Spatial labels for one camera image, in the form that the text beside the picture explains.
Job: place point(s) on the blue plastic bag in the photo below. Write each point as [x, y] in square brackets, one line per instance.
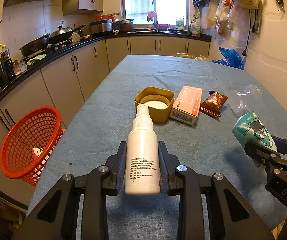
[231, 58]

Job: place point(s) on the teal tissue pack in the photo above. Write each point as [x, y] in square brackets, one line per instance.
[250, 128]

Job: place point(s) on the brown snack packet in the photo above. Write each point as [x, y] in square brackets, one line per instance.
[214, 102]

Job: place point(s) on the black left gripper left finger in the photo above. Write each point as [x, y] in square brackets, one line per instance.
[117, 166]

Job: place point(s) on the blue-green tablecloth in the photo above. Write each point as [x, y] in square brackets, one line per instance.
[208, 146]

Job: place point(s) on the silver rice cooker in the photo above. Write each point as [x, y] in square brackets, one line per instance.
[101, 26]

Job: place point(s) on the yellow plastic bag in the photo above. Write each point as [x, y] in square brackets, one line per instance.
[189, 56]

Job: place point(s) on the black frying pan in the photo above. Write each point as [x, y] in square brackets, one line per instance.
[35, 45]

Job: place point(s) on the white spray bottle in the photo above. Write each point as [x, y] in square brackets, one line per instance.
[142, 176]

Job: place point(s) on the orange cardboard box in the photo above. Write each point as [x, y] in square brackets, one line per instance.
[187, 104]

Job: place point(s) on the yellow square lid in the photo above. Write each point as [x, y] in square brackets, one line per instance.
[159, 101]

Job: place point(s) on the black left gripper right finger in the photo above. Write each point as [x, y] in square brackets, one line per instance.
[168, 163]

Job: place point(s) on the green cloth on counter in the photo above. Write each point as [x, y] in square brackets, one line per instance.
[34, 60]

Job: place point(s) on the red plastic basket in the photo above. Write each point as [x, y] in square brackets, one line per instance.
[30, 143]

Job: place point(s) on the brown pot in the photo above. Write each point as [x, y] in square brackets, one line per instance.
[126, 25]

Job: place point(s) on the clear plastic container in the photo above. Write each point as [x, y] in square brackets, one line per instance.
[248, 100]

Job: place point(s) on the black wok with lid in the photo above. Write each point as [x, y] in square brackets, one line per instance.
[64, 34]

